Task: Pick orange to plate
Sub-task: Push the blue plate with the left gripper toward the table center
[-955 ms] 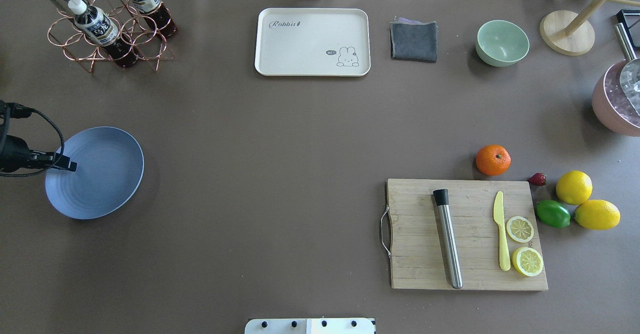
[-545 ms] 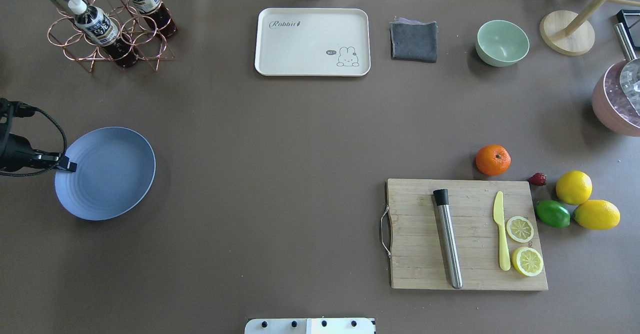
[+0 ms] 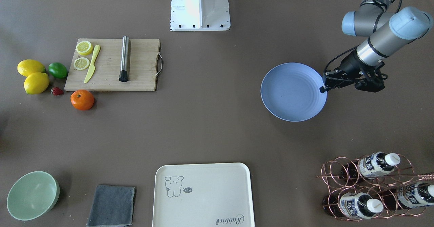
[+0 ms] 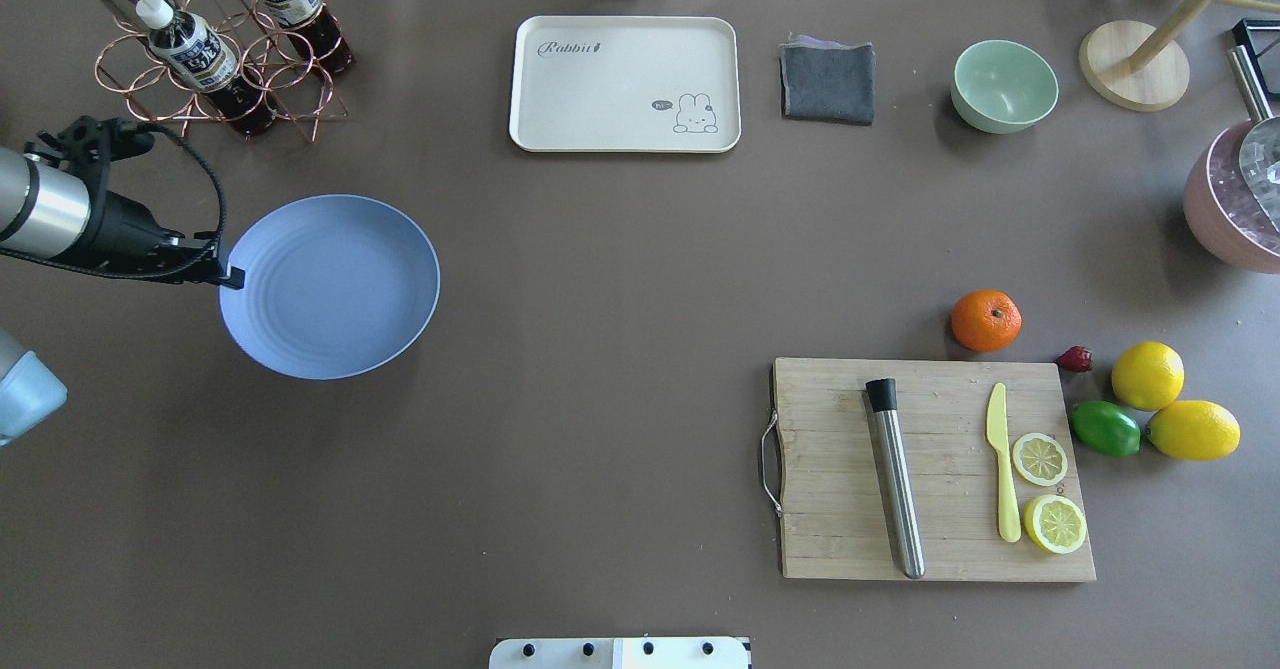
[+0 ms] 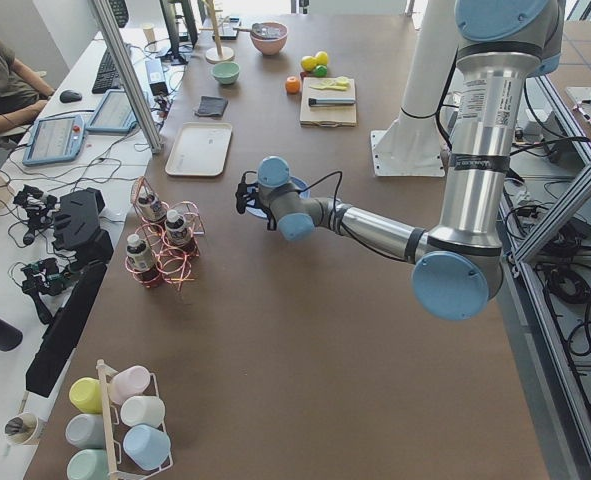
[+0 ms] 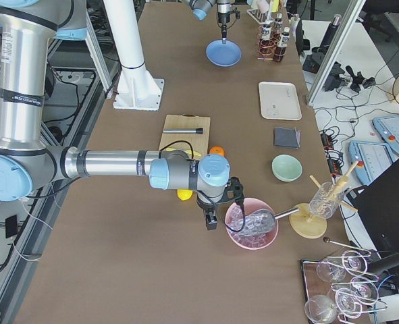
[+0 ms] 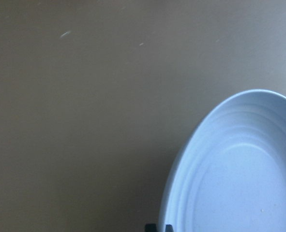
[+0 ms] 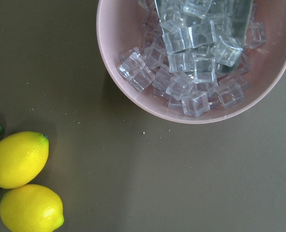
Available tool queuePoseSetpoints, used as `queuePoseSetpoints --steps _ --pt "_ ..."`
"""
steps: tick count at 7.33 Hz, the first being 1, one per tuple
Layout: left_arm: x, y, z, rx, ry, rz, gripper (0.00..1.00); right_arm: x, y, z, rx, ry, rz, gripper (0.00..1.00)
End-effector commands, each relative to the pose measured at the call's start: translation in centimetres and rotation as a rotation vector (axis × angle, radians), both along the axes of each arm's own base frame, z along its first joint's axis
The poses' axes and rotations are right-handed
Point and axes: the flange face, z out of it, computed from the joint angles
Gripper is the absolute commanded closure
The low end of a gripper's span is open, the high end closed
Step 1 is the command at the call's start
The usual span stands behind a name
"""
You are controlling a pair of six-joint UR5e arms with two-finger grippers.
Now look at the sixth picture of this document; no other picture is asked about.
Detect wine glass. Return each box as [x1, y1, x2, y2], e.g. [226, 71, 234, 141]
[342, 250, 367, 276]
[334, 276, 379, 318]
[316, 259, 346, 283]
[304, 294, 338, 323]

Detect metal ice scoop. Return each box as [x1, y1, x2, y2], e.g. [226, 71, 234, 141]
[230, 207, 299, 236]

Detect wooden cutting board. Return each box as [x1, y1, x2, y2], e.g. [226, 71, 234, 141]
[159, 115, 211, 159]

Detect grey folded cloth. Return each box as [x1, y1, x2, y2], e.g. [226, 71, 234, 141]
[273, 127, 300, 149]

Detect pink bowl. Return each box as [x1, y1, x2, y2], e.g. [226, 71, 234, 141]
[225, 198, 279, 250]

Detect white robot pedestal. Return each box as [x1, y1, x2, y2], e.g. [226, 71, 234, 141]
[104, 0, 164, 111]

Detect clear ice cubes pile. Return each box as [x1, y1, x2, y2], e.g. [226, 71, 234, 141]
[227, 205, 277, 248]

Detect wine glass back left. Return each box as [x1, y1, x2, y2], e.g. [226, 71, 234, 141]
[316, 259, 346, 283]

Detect dark drink bottle right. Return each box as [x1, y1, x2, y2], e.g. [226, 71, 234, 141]
[273, 27, 290, 62]

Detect green bowl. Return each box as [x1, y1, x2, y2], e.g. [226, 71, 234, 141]
[271, 155, 302, 182]

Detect wine glass middle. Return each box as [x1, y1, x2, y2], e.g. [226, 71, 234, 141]
[334, 276, 379, 318]

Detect orange fruit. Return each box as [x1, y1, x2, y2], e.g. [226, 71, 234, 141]
[209, 146, 225, 157]

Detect yellow lemon near bowl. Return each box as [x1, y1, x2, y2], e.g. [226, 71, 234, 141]
[177, 189, 193, 201]

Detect blue plate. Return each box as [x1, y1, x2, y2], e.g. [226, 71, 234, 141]
[205, 40, 242, 68]

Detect steel muddler bar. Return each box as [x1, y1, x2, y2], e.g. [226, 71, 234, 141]
[163, 128, 204, 134]

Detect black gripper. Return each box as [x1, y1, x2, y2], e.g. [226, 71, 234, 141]
[217, 0, 240, 44]
[196, 177, 244, 230]

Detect copper wire bottle rack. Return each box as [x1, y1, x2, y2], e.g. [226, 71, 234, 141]
[257, 23, 283, 62]

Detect black power strip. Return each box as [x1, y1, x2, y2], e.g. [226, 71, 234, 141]
[320, 132, 344, 176]

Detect blue teach pendant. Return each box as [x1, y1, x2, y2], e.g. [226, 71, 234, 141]
[348, 140, 396, 185]
[372, 115, 399, 155]

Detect blue teach pendant near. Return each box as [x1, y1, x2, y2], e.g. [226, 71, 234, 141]
[348, 140, 396, 185]

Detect clear plastic cup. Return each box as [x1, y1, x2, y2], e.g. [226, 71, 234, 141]
[309, 182, 344, 219]

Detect wire glass holder rack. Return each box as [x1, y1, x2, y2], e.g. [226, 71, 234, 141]
[300, 248, 388, 323]

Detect wine glass back right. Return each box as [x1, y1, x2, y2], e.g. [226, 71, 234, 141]
[342, 250, 367, 276]

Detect wine glass front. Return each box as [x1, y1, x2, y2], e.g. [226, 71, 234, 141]
[304, 294, 338, 323]

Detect wooden cup stand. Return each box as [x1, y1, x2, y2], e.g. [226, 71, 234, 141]
[289, 161, 359, 239]

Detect dark drink bottle top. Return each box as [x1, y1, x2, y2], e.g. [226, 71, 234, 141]
[273, 13, 283, 34]

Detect dark drink bottle left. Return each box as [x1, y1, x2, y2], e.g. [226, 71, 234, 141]
[259, 20, 273, 55]

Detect cream rabbit tray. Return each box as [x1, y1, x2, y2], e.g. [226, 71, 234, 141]
[259, 81, 302, 121]

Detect black monitor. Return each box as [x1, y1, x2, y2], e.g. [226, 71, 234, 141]
[349, 157, 399, 304]

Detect dark drink bottle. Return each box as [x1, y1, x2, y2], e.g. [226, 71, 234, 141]
[273, 13, 283, 34]
[259, 20, 273, 55]
[273, 27, 290, 62]

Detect long bar spoon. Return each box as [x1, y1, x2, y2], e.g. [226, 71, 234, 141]
[323, 236, 376, 255]

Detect blue teach pendant far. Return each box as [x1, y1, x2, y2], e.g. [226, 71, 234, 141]
[372, 115, 399, 155]

